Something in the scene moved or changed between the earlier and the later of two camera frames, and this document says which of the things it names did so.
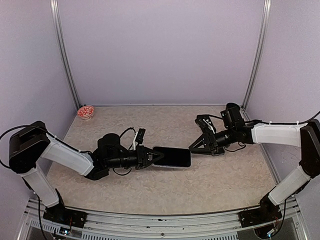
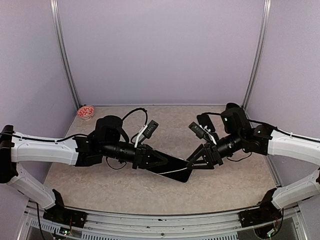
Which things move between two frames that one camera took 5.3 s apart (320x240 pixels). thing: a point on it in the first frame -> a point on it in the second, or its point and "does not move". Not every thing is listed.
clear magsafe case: [174, 157] -> [181, 175]
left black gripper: [142, 157] does not move
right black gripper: [209, 138] -> [211, 155]
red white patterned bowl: [86, 112] does not move
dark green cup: [232, 106] does not move
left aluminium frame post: [56, 21] does not move
